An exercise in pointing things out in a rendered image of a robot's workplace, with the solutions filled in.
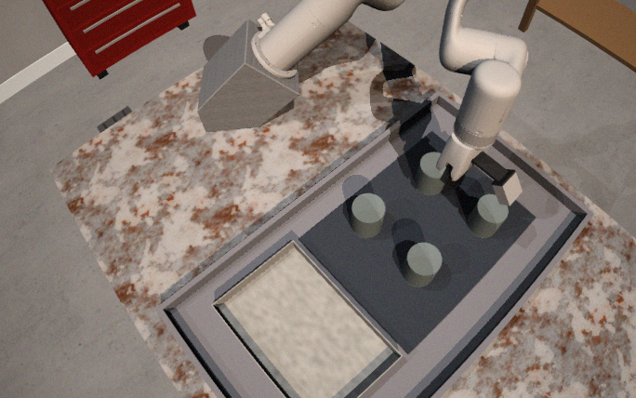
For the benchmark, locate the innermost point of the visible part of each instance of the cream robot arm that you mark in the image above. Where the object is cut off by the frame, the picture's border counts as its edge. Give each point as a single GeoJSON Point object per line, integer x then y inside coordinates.
{"type": "Point", "coordinates": [495, 62]}

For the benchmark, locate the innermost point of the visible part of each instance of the clear glass jar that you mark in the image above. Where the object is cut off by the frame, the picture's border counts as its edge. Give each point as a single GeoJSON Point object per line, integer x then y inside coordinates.
{"type": "Point", "coordinates": [428, 176]}
{"type": "Point", "coordinates": [421, 264]}
{"type": "Point", "coordinates": [487, 216]}
{"type": "Point", "coordinates": [367, 214]}

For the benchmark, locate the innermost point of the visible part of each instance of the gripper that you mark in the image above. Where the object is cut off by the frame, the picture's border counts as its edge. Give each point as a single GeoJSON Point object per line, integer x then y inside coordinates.
{"type": "Point", "coordinates": [456, 156]}

